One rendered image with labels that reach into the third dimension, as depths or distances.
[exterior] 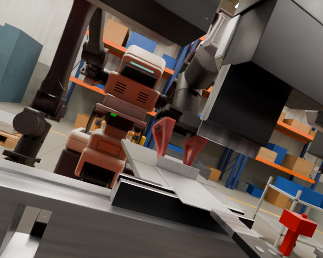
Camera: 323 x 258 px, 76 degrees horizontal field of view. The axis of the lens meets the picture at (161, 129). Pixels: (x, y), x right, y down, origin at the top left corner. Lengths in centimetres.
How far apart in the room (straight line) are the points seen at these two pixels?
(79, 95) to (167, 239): 685
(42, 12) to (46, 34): 64
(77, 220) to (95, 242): 3
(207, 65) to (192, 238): 27
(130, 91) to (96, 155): 37
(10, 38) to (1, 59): 50
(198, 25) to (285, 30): 11
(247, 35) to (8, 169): 31
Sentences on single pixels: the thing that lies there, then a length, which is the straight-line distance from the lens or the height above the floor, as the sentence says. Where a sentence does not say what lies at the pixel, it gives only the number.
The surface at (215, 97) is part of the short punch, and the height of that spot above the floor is 113.
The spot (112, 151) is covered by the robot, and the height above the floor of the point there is 83.
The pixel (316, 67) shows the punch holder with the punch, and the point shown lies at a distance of 32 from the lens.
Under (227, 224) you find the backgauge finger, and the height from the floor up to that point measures 100.
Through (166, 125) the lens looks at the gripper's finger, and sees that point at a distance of 37.
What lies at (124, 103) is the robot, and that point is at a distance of 107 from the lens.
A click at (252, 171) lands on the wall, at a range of 841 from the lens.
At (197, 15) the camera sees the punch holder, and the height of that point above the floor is 119.
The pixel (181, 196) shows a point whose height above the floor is 100.
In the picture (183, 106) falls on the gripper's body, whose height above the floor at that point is 112.
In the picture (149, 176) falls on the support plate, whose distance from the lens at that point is 30.
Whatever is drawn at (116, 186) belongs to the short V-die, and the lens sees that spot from 26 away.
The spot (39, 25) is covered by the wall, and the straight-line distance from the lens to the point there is 774.
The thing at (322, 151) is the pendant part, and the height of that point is 127.
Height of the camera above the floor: 108
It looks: 2 degrees down
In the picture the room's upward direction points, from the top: 23 degrees clockwise
